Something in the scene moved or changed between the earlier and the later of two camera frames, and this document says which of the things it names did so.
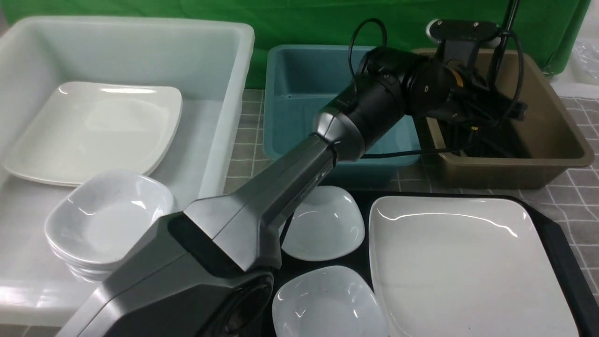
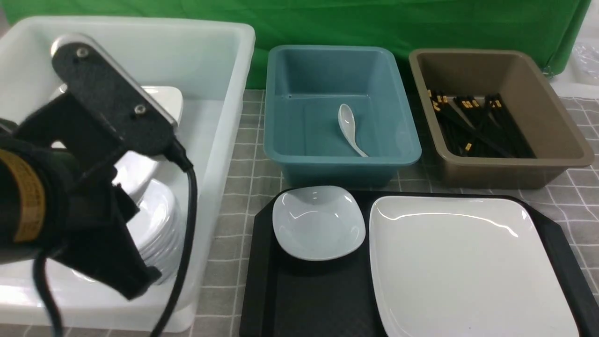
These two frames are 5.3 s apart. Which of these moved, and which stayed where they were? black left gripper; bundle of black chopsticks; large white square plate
Moved: black left gripper
Stayed: bundle of black chopsticks; large white square plate
